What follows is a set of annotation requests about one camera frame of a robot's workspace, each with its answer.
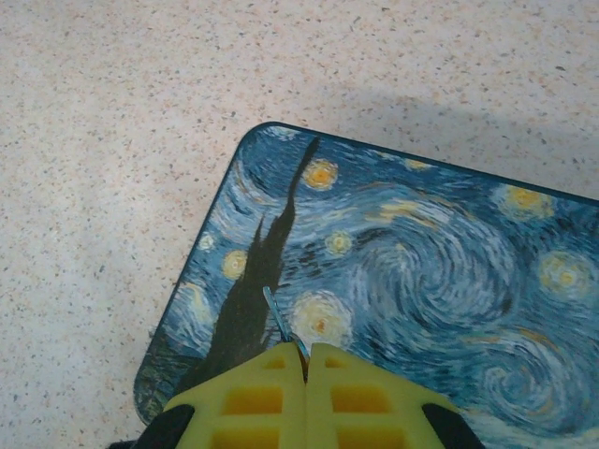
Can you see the small metal key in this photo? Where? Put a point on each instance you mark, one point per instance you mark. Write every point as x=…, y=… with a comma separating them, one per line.
x=276, y=314

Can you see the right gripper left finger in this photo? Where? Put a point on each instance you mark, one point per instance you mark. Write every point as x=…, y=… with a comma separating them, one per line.
x=252, y=402

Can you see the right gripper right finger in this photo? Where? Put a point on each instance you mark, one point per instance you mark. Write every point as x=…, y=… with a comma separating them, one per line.
x=360, y=402

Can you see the starry night print pouch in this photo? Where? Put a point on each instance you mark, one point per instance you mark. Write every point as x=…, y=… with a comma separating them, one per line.
x=421, y=290

